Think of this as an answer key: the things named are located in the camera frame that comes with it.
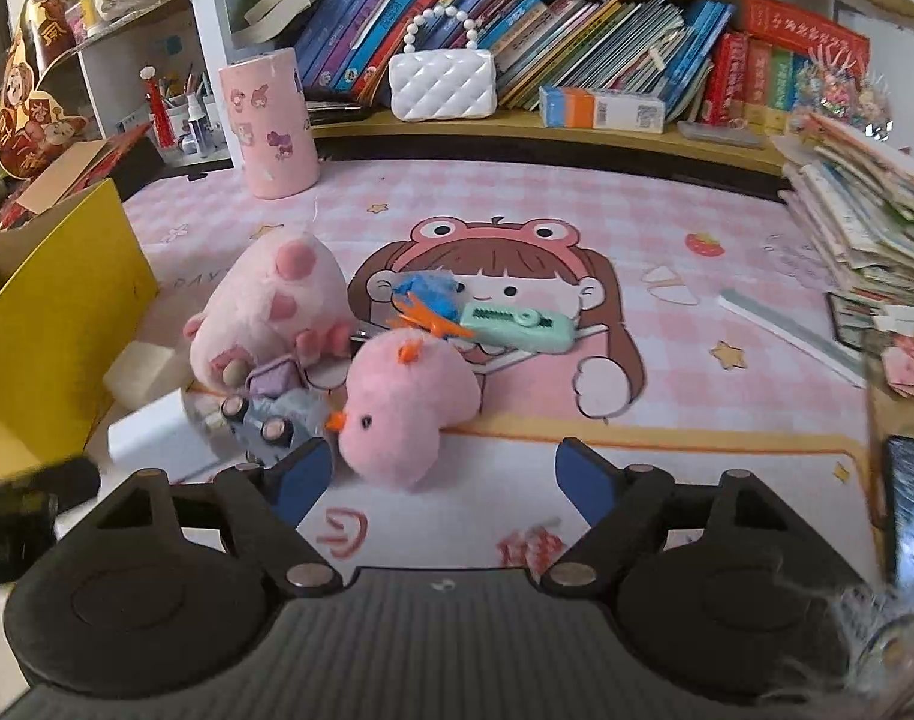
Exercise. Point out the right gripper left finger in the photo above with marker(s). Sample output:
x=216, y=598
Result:
x=263, y=509

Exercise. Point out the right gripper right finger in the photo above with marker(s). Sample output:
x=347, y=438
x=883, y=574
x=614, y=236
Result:
x=623, y=508

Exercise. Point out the grey toy car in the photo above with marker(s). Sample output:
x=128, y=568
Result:
x=273, y=419

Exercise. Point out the white charger cube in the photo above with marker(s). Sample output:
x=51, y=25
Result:
x=167, y=434

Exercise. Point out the white sponge block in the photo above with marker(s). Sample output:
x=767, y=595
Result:
x=145, y=372

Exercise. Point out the small pink chick plush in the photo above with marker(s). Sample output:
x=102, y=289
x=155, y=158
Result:
x=402, y=389

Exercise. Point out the teal stapler toy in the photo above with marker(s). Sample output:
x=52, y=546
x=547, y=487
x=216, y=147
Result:
x=515, y=328

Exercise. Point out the large pink pig plush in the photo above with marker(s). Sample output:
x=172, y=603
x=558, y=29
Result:
x=285, y=295

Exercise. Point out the blue orange toy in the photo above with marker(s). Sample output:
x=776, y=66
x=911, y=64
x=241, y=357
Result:
x=429, y=300

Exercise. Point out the pink checkered table mat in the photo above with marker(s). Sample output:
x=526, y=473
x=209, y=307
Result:
x=703, y=343

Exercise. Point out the yellow cardboard box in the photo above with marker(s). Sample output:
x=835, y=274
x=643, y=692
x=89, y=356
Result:
x=74, y=287

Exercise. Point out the black smartphone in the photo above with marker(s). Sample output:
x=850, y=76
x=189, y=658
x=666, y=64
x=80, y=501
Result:
x=898, y=475

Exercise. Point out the brown cardboard sheet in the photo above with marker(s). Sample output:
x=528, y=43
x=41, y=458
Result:
x=53, y=183

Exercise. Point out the pink sticker cylinder container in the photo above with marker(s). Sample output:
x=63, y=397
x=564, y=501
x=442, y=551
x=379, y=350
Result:
x=269, y=121

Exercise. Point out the white pen holder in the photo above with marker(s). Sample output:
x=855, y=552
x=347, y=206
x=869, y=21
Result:
x=177, y=112

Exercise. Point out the stack of papers and booklets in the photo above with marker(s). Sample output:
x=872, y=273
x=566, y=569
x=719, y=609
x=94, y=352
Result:
x=853, y=196

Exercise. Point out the red fortune god decoration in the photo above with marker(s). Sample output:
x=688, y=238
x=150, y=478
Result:
x=34, y=127

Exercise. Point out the orange white small carton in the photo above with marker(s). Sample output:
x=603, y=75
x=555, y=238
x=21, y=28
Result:
x=562, y=107

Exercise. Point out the white cubby shelf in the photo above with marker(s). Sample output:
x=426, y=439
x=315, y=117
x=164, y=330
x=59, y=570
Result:
x=100, y=79

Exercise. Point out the red white figurine pen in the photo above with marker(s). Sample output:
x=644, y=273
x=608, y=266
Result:
x=157, y=108

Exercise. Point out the white quilted pearl handbag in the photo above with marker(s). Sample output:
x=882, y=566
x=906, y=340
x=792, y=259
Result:
x=442, y=84

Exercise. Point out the wooden bookshelf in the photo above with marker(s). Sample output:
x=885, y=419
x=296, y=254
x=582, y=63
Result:
x=732, y=74

